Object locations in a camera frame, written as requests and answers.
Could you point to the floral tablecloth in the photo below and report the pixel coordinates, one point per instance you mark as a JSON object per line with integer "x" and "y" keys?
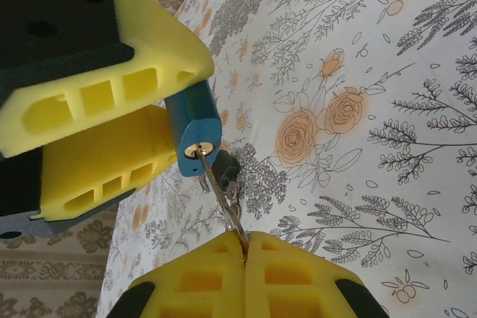
{"x": 335, "y": 184}

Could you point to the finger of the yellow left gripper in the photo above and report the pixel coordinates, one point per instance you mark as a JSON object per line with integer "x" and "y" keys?
{"x": 112, "y": 146}
{"x": 149, "y": 35}

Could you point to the blue padlock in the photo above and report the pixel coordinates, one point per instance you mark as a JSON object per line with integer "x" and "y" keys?
{"x": 197, "y": 120}

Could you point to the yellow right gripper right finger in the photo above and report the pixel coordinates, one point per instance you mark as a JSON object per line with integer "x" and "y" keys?
{"x": 298, "y": 288}

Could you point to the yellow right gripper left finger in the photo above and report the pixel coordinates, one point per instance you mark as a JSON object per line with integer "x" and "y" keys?
{"x": 194, "y": 288}

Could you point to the small black padlock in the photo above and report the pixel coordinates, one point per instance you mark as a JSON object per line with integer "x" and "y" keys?
{"x": 228, "y": 169}

